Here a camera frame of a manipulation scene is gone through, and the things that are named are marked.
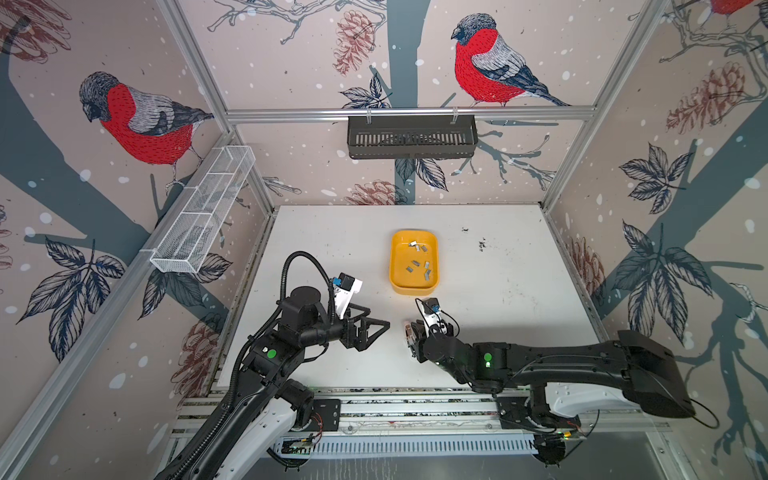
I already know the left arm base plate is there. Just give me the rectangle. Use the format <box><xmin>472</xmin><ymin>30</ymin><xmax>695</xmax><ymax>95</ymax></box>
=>
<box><xmin>307</xmin><ymin>399</ymin><xmax>341</xmax><ymax>432</ymax></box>

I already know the yellow plastic tray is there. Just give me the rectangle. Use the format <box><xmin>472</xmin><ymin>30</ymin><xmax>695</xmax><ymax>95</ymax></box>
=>
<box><xmin>389</xmin><ymin>230</ymin><xmax>440</xmax><ymax>297</ymax></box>

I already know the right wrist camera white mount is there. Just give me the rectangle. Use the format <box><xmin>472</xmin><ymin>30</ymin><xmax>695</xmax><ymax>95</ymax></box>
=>
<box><xmin>416</xmin><ymin>297</ymin><xmax>448</xmax><ymax>336</ymax></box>

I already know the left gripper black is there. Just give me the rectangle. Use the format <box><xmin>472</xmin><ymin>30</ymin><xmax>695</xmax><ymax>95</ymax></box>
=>
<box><xmin>299</xmin><ymin>301</ymin><xmax>389</xmax><ymax>351</ymax></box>

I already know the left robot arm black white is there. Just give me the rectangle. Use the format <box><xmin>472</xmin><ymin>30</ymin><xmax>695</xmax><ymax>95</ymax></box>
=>
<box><xmin>157</xmin><ymin>286</ymin><xmax>390</xmax><ymax>479</ymax></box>

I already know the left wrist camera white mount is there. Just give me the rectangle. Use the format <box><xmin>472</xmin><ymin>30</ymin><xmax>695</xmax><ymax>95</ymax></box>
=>
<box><xmin>332</xmin><ymin>272</ymin><xmax>363</xmax><ymax>318</ymax></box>

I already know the black wall basket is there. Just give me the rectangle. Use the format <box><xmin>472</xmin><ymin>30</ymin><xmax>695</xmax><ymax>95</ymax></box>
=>
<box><xmin>347</xmin><ymin>115</ymin><xmax>478</xmax><ymax>160</ymax></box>

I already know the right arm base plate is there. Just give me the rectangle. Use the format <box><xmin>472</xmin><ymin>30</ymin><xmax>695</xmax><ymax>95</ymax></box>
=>
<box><xmin>494</xmin><ymin>393</ymin><xmax>581</xmax><ymax>433</ymax></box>

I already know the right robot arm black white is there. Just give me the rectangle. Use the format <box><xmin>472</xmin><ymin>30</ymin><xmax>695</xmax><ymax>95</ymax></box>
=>
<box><xmin>406</xmin><ymin>325</ymin><xmax>695</xmax><ymax>430</ymax></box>

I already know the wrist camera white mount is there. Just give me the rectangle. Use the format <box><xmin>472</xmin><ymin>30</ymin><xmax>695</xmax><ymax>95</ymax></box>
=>
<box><xmin>416</xmin><ymin>297</ymin><xmax>448</xmax><ymax>336</ymax></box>
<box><xmin>332</xmin><ymin>272</ymin><xmax>363</xmax><ymax>318</ymax></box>

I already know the white wire mesh shelf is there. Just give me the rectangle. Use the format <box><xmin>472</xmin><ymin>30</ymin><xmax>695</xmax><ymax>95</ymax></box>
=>
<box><xmin>150</xmin><ymin>145</ymin><xmax>255</xmax><ymax>274</ymax></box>

